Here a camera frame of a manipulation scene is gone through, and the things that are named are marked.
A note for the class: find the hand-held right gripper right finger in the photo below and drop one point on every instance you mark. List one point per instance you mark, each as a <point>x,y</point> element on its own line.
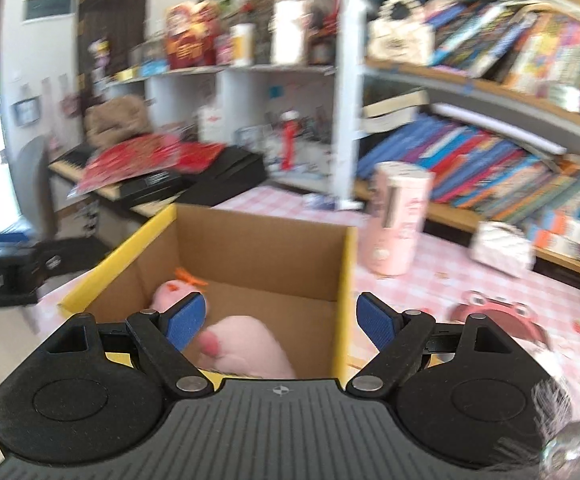
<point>377,322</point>

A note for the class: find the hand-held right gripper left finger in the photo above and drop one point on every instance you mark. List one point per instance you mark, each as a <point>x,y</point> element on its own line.
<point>187,322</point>

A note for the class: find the pink plush chick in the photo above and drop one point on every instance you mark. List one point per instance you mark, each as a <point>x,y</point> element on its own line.
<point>170,295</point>

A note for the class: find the pink plush toy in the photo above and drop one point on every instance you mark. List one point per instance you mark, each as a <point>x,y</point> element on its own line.
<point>250,340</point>

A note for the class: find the yellow cardboard box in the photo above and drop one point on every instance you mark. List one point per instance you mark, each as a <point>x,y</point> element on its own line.
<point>250,250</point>

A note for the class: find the pink checked tablecloth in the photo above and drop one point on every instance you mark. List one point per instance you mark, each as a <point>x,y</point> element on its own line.
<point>444,270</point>

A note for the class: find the pink cartoon-print container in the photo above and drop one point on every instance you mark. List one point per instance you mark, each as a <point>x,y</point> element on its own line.
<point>399,220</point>

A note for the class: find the grey chair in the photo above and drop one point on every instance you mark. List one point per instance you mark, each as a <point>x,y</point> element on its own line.
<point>32,175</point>

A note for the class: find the pink crab toy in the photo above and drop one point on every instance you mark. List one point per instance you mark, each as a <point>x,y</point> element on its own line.
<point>499,312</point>

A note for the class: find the black case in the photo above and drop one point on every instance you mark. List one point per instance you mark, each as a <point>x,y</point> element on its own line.
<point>155,182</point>

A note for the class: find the white beaded pouch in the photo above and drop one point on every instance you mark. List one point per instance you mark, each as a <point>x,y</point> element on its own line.
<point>502,250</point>

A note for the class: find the black electronic keyboard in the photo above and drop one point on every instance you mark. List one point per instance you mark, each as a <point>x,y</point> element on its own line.
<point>235,170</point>

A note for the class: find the red flat packet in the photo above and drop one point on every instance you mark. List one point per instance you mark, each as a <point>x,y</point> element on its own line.
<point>202,155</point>

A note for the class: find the red decorations plastic bag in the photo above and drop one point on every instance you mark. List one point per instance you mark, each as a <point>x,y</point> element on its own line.
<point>130,157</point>

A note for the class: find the row of colourful books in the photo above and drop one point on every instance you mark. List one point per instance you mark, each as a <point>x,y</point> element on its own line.
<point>469,160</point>

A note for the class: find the brown crumpled cloth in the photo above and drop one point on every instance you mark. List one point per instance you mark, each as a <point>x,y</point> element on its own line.
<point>117,120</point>

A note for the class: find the white straws box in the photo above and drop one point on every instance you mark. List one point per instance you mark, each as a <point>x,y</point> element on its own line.
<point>213,125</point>

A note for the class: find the red tassel charm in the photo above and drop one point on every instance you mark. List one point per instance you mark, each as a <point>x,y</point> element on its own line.
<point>288,140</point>

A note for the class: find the stacked lying books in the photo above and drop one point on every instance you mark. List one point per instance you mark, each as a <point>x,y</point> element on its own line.
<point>394,110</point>

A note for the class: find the wooden bookshelf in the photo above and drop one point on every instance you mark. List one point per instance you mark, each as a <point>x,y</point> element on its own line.
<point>348,110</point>

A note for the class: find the white rolled paper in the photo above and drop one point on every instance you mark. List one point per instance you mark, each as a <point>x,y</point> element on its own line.
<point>499,127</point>

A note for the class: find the white shelf unit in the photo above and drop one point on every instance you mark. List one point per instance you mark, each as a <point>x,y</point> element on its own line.
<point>250,95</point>

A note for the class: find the blue packet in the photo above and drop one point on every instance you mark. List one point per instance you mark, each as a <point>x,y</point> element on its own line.
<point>155,68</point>

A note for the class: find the red figure-print gift box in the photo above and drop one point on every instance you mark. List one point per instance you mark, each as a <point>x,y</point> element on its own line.
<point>190,45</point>

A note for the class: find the white bottle yellow label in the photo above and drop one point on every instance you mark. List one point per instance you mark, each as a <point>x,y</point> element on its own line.
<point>242,45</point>

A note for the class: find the dark wooden door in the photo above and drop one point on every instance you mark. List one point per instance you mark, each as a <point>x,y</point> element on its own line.
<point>115,10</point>

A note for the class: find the white carton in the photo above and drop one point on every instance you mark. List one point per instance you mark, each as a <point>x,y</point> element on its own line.
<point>290,30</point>

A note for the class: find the row of leaning books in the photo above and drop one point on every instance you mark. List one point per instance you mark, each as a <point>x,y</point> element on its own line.
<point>529,45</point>

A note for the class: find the wall panel box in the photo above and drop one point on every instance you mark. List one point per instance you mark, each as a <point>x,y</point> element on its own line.
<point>47,8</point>

